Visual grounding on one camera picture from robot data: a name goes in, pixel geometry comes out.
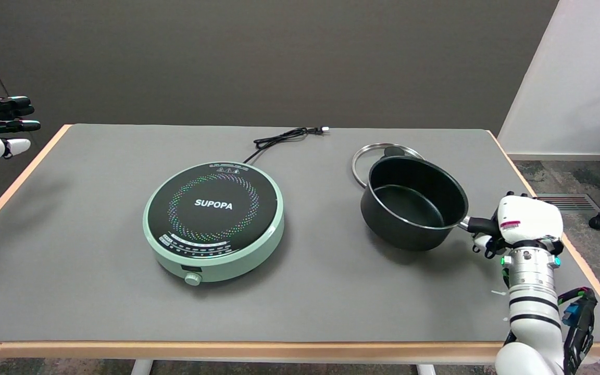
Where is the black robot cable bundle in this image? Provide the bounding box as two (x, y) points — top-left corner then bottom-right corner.
(557, 286), (599, 375)

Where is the green round induction cooker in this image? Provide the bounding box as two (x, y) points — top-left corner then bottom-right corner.
(143, 161), (285, 287)

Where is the grey table mat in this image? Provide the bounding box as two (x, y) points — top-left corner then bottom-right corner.
(0, 124), (600, 343)

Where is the black power cable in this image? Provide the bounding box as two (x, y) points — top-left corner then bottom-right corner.
(243, 127), (330, 164)

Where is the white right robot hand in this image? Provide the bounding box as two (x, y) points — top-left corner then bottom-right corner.
(471, 191), (565, 260)

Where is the glass lid with black knob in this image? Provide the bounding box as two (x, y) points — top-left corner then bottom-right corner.
(351, 144), (426, 189)

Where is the floor vent grille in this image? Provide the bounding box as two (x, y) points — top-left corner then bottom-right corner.
(535, 194), (600, 213)

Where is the black saucepan with handle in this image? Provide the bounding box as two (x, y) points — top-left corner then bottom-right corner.
(360, 155), (499, 252)

